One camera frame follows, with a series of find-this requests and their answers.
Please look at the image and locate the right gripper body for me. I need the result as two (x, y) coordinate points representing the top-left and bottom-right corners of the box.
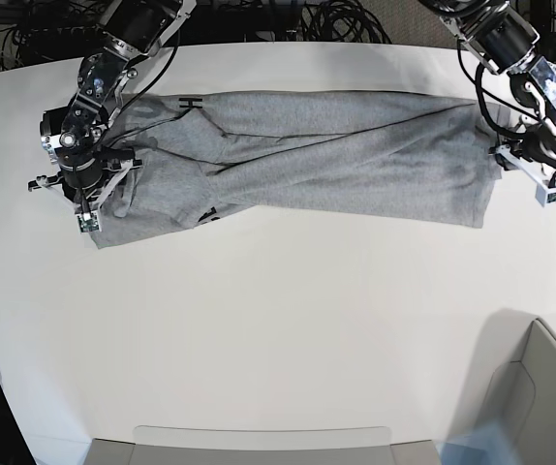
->
(27, 152), (143, 213)

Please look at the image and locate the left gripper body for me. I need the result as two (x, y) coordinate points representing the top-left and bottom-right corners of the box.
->
(489, 124), (556, 187)

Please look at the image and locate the grey T-shirt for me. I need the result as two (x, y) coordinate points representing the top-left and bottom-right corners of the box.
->
(92, 91), (501, 248)

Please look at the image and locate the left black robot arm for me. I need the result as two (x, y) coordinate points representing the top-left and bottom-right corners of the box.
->
(420, 1), (556, 196)

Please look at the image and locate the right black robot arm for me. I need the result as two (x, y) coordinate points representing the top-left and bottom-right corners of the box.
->
(28, 1), (196, 231)

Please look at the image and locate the grey bin at right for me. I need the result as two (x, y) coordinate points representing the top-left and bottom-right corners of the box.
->
(479, 320), (556, 464)

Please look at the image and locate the grey bin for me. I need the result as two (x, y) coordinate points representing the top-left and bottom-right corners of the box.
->
(84, 425), (441, 464)
(479, 320), (556, 464)

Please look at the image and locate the grey bin at bottom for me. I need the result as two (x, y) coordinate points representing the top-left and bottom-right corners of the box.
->
(84, 425), (441, 464)

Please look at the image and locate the blue translucent object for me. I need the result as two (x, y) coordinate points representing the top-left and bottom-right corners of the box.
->
(437, 421), (520, 465)

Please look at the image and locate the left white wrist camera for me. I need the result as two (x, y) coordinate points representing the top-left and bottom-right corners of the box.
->
(535, 184), (556, 207)

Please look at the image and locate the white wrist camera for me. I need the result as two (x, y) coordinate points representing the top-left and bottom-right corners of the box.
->
(76, 210), (102, 233)
(535, 184), (556, 207)

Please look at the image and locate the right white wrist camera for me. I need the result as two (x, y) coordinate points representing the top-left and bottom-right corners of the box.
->
(76, 210), (102, 233)

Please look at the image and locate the black cable bundle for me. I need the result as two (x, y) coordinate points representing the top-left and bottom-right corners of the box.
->
(243, 0), (393, 46)

